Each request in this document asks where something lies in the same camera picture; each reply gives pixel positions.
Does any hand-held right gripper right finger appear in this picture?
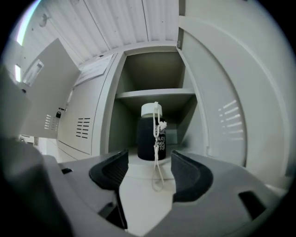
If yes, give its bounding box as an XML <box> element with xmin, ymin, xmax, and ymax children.
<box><xmin>161</xmin><ymin>150</ymin><xmax>287</xmax><ymax>237</ymax></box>

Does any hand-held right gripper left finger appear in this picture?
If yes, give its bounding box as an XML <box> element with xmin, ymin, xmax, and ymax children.
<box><xmin>57</xmin><ymin>149</ymin><xmax>130</xmax><ymax>237</ymax></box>

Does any white paper sign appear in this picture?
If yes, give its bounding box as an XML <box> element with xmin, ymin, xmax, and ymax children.
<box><xmin>75</xmin><ymin>54</ymin><xmax>116</xmax><ymax>86</ymax></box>

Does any grey cabinet door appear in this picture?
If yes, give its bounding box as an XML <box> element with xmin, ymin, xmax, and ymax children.
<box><xmin>177</xmin><ymin>14</ymin><xmax>295</xmax><ymax>186</ymax></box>
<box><xmin>13</xmin><ymin>38</ymin><xmax>80</xmax><ymax>139</ymax></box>

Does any black bottle with white lid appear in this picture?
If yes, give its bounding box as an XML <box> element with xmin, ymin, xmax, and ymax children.
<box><xmin>137</xmin><ymin>101</ymin><xmax>168</xmax><ymax>193</ymax></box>

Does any grey metal cabinet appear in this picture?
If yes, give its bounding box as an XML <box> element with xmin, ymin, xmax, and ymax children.
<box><xmin>6</xmin><ymin>13</ymin><xmax>296</xmax><ymax>193</ymax></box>

